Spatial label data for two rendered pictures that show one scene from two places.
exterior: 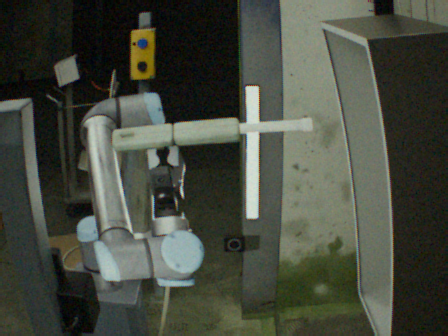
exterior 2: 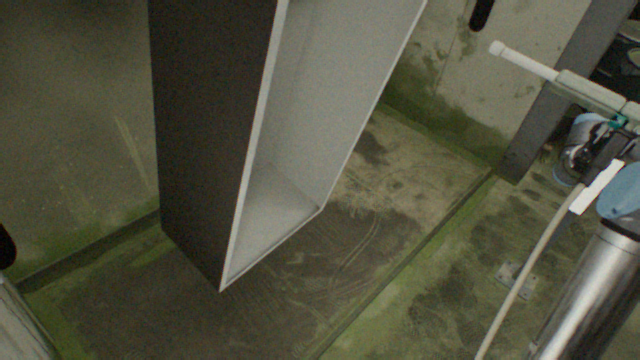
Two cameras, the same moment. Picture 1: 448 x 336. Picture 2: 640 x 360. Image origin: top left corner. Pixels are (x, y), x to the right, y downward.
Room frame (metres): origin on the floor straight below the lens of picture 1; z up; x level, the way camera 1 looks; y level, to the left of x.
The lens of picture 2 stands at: (2.37, 0.08, 1.78)
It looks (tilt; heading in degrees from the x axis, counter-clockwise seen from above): 43 degrees down; 215
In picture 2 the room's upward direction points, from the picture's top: 10 degrees clockwise
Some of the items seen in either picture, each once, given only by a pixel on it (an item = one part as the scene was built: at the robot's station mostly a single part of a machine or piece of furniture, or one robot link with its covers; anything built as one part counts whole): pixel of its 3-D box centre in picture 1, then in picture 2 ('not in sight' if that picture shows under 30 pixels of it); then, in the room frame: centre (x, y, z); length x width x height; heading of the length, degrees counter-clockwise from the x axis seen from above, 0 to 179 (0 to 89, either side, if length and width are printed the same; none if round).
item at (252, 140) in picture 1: (252, 153); not in sight; (2.44, -0.13, 0.96); 0.06 x 0.02 x 0.63; 90
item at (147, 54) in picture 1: (143, 53); not in sight; (2.63, 0.38, 1.42); 0.12 x 0.06 x 0.26; 90
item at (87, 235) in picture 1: (98, 241); not in sight; (1.80, 0.48, 0.83); 0.17 x 0.15 x 0.18; 106
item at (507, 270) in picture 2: not in sight; (516, 278); (0.54, 0.25, 0.01); 0.20 x 0.20 x 0.01; 0
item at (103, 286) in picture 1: (101, 271); not in sight; (1.80, 0.49, 0.69); 0.19 x 0.19 x 0.10
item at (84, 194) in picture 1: (90, 131); not in sight; (4.08, 1.05, 0.64); 0.73 x 0.50 x 1.27; 100
